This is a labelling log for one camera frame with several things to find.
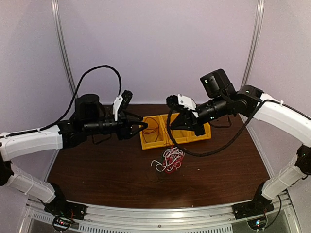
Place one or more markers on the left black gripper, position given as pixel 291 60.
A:
pixel 124 125

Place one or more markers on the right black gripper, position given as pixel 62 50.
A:
pixel 186 120

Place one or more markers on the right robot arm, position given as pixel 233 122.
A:
pixel 252 103

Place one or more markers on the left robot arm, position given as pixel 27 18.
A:
pixel 88 119

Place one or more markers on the left circuit board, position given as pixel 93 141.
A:
pixel 62 224

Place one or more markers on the circuit board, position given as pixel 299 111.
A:
pixel 62 224
pixel 257 223

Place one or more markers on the right circuit board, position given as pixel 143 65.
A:
pixel 257 223

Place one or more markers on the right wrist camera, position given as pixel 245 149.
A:
pixel 181 103

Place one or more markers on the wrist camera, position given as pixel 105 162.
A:
pixel 181 103
pixel 121 102

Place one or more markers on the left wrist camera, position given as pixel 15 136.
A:
pixel 121 102

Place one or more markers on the aluminium front rail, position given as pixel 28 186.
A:
pixel 209 219

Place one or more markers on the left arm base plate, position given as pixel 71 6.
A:
pixel 69 210

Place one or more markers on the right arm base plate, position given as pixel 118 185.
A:
pixel 250 209

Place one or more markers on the right aluminium frame post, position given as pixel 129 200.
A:
pixel 259 16

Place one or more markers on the aluminium frame post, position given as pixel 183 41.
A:
pixel 62 46
pixel 259 16

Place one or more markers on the left aluminium frame post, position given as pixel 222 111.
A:
pixel 62 46

